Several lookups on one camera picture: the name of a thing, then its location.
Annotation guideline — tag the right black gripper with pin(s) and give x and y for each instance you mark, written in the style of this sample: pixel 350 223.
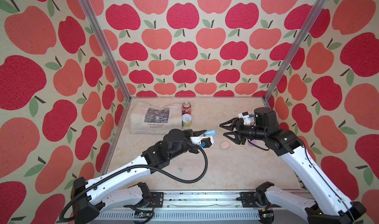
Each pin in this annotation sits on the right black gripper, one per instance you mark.
pixel 237 123

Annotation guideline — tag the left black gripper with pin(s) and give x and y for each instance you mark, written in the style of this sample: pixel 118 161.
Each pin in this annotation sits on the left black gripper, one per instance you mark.
pixel 189 132

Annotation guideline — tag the blue earbud charging case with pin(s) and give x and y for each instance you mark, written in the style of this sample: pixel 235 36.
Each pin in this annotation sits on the blue earbud charging case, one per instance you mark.
pixel 210 133

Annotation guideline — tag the pink earbud charging case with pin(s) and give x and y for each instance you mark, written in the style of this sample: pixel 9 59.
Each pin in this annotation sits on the pink earbud charging case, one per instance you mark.
pixel 224 145

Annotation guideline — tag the purple earbud charging case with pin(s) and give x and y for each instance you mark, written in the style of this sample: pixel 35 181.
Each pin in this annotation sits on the purple earbud charging case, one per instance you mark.
pixel 251 143

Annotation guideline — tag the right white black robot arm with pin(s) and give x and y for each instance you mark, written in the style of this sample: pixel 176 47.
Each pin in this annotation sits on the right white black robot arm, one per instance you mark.
pixel 329 204

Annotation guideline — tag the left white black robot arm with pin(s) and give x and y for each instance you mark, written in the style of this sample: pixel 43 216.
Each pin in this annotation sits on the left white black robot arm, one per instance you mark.
pixel 90 197

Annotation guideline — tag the yellow tin can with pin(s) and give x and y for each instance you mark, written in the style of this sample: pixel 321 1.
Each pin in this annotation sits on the yellow tin can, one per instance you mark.
pixel 186 120

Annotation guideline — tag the red cola can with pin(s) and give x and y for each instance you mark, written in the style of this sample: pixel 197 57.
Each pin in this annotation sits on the red cola can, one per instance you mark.
pixel 186 108

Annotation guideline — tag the beige Monet tote bag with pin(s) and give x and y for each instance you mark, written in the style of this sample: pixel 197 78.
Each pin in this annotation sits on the beige Monet tote bag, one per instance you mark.
pixel 149 119

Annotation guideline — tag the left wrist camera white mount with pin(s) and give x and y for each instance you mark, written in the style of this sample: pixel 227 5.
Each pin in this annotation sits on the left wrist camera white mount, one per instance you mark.
pixel 204 142

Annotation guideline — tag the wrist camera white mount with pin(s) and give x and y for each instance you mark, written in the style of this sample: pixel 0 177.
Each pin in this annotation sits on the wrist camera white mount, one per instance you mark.
pixel 204 142
pixel 248 119

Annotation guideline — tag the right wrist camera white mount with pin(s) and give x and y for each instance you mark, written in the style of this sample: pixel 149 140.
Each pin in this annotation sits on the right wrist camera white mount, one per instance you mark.
pixel 248 119

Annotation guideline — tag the right aluminium frame post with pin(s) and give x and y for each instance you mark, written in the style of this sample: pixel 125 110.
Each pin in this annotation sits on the right aluminium frame post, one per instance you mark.
pixel 300 37

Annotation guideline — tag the aluminium frame post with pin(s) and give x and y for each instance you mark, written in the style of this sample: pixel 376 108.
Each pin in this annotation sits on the aluminium frame post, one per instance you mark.
pixel 104 45
pixel 300 37

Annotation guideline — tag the left aluminium frame post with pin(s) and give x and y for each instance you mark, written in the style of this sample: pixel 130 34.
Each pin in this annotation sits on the left aluminium frame post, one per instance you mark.
pixel 104 45

